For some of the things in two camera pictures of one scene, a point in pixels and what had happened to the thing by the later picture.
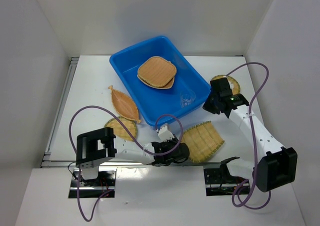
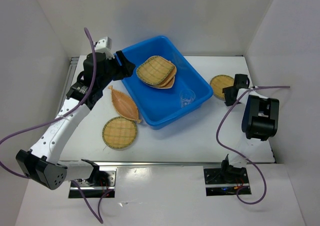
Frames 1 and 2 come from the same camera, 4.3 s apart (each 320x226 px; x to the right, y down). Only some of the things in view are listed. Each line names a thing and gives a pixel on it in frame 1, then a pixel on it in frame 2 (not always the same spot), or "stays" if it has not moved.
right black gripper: [207, 106] → [229, 101]
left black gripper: [175, 140] → [127, 66]
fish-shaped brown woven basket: [124, 104] stays
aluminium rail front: [122, 164] stays
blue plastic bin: [187, 94] stays
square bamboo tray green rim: [203, 140] → [155, 69]
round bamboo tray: [129, 125] stays
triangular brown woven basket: [165, 87] stays
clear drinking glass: [187, 98] stays
